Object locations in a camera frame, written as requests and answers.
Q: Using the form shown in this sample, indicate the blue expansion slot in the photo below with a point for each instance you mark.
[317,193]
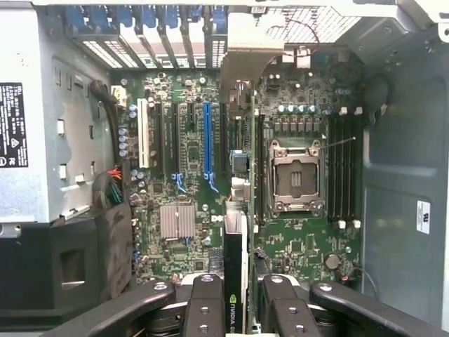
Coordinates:
[208,140]

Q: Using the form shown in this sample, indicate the black open PC case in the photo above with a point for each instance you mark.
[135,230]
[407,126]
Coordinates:
[403,175]

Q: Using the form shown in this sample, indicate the grey power supply unit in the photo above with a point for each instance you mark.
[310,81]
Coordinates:
[24,52]

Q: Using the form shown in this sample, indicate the long black expansion slot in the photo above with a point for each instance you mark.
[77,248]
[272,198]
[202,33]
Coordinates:
[223,140]
[175,140]
[159,140]

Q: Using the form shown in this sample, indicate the round coin cell battery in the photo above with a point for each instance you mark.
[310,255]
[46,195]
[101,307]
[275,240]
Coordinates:
[332,261]

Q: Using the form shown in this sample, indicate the black plastic fan duct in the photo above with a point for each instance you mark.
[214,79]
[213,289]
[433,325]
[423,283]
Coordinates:
[35,252]

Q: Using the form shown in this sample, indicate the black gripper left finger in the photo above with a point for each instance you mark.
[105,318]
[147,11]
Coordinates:
[205,316]

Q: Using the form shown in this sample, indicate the white power connector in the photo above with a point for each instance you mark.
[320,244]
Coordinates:
[118,95]

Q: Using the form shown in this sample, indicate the CPU socket locking lever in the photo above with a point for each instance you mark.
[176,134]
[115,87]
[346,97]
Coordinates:
[342,142]

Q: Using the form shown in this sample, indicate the silver chipset heat sink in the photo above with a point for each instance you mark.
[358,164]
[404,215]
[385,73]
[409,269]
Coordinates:
[177,222]

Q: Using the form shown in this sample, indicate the short black expansion slot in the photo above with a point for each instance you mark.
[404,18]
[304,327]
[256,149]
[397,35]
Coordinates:
[191,114]

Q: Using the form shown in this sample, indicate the metal CPU socket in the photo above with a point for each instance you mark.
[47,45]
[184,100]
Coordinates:
[296,175]

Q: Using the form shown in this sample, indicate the green motherboard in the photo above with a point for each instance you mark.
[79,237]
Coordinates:
[196,147]

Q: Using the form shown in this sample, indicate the white expansion slot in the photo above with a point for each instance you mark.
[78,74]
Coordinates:
[143,133]

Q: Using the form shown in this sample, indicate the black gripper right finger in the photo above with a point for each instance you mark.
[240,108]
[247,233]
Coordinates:
[287,316]

